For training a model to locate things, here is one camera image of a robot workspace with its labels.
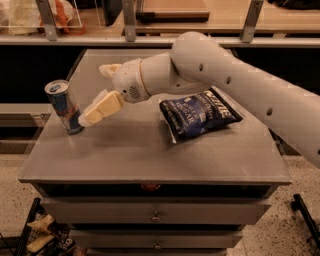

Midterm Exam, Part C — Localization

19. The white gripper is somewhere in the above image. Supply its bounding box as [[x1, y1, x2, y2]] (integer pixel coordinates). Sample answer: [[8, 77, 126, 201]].
[[78, 58, 150, 127]]

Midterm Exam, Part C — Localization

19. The red bull can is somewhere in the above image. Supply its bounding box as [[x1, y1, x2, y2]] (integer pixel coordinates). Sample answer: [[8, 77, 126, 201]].
[[44, 80, 83, 135]]

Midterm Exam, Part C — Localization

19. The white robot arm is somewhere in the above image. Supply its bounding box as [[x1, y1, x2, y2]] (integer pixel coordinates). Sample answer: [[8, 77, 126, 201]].
[[79, 32, 320, 167]]

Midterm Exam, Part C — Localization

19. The blue chip bag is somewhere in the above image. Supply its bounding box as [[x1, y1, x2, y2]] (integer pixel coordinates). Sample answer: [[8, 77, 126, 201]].
[[159, 88, 242, 144]]

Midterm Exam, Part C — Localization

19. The wooden tray on shelf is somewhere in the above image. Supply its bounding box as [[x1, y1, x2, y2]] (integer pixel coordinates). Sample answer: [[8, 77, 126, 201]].
[[136, 0, 210, 23]]

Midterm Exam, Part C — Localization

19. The grey drawer cabinet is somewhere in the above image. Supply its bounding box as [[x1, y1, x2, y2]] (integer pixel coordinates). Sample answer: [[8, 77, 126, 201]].
[[18, 48, 293, 256]]

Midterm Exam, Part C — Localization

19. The clear plastic box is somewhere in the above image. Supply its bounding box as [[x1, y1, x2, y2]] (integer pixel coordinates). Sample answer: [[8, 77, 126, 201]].
[[0, 0, 84, 35]]

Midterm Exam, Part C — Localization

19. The upper grey drawer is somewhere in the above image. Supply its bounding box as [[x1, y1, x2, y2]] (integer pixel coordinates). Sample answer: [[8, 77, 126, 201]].
[[42, 198, 270, 225]]

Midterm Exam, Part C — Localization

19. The grey drawer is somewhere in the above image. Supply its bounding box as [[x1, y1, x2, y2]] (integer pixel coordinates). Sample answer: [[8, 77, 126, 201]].
[[71, 230, 242, 249], [42, 198, 270, 225]]

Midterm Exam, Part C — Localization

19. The lower grey drawer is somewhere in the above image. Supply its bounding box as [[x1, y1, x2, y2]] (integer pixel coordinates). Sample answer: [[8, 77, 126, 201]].
[[71, 230, 242, 249]]

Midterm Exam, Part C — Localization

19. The metal shelf rail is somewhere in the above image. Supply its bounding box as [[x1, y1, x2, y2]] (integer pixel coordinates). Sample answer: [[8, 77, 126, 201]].
[[0, 35, 320, 48]]

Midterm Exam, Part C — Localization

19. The black wire basket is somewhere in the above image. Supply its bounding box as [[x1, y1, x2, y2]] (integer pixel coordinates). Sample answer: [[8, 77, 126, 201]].
[[14, 198, 77, 256]]

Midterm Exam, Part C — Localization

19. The black frame right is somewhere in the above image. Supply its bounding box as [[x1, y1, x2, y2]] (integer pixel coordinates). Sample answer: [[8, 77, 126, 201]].
[[291, 194, 320, 249]]

